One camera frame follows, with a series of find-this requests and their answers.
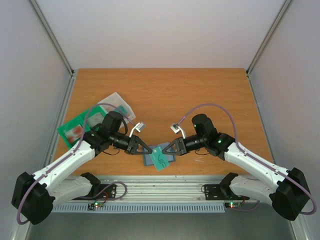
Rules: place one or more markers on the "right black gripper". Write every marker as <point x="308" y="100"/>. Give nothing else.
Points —
<point x="180" y="146"/>

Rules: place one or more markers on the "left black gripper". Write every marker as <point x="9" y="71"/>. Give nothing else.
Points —
<point x="135" y="142"/>

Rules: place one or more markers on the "teal card holder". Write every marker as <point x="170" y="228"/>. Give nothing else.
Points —
<point x="147" y="160"/>

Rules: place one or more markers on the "teal VIP card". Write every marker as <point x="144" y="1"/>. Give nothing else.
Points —
<point x="159" y="159"/>

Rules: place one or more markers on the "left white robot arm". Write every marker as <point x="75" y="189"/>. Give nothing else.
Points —
<point x="35" y="195"/>

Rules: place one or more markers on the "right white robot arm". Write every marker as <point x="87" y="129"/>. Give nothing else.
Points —
<point x="285" y="190"/>

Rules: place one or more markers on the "teal card in bin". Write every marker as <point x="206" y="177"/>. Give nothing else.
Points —
<point x="123" y="110"/>

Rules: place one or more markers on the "grey card in tray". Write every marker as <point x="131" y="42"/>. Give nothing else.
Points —
<point x="95" y="119"/>

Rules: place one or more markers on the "red white card in tray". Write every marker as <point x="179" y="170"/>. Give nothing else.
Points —
<point x="74" y="134"/>

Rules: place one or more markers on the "white translucent plastic bin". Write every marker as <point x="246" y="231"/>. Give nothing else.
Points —
<point x="116" y="100"/>

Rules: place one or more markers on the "green plastic tray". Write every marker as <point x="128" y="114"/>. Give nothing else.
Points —
<point x="79" y="119"/>

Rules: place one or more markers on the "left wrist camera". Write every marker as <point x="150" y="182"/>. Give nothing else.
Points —
<point x="137" y="128"/>

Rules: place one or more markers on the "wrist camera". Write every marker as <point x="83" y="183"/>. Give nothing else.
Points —
<point x="176" y="128"/>
<point x="137" y="128"/>

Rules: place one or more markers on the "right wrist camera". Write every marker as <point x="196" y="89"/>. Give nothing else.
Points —
<point x="176" y="128"/>

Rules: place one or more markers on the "aluminium front rail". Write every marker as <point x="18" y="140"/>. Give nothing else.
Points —
<point x="160" y="190"/>

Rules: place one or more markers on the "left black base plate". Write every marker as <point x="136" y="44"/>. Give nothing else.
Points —
<point x="107" y="192"/>

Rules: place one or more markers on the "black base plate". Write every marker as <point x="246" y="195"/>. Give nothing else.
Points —
<point x="107" y="192"/>
<point x="214" y="192"/>

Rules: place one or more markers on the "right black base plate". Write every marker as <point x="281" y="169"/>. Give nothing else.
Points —
<point x="214" y="192"/>

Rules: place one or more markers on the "grey slotted cable duct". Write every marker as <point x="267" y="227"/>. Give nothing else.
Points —
<point x="141" y="208"/>

